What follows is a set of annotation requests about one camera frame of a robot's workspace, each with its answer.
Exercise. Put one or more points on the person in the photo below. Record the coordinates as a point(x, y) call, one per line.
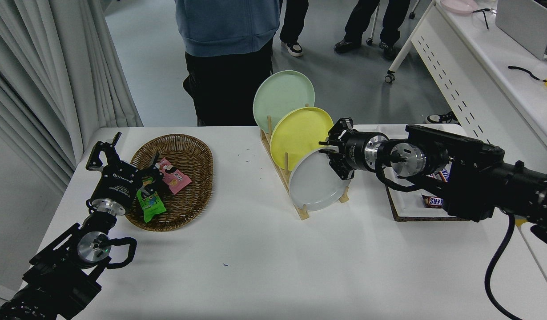
point(293, 22)
point(229, 35)
point(389, 22)

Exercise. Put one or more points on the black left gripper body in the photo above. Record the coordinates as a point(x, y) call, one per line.
point(118, 186)

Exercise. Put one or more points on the brown Snickers bar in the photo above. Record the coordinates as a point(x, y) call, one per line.
point(440, 174)
point(432, 202)

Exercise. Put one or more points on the white pleated curtain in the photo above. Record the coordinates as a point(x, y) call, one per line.
point(33, 66)

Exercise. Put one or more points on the wooden plate rack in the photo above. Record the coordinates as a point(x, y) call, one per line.
point(305, 214)

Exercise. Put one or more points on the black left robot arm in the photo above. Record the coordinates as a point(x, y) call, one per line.
point(55, 275)

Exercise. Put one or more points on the pink plate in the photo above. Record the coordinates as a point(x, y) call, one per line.
point(459, 6)

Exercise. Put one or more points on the person's foot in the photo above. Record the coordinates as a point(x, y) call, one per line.
point(442, 118)

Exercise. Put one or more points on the white foam tray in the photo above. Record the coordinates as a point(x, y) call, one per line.
point(407, 206)

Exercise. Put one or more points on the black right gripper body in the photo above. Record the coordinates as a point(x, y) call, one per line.
point(357, 152)

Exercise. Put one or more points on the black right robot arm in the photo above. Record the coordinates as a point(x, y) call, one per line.
point(478, 178)

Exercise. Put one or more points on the silver laptop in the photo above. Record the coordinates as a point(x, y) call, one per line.
point(524, 22)

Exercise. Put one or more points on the yellow plate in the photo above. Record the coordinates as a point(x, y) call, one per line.
point(300, 133)

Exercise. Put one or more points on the brown wicker basket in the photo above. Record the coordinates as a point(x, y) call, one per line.
point(191, 204)

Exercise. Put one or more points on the pale green plate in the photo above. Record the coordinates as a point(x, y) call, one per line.
point(278, 95)

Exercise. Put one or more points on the green snack packet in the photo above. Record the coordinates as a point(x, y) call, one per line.
point(152, 208)

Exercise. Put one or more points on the white desk with slotted panel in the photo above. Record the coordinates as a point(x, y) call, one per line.
point(478, 58)

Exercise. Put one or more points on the pink snack packet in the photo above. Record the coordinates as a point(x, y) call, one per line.
point(178, 182)

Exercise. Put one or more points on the grey plate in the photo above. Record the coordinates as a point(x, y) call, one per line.
point(313, 186)

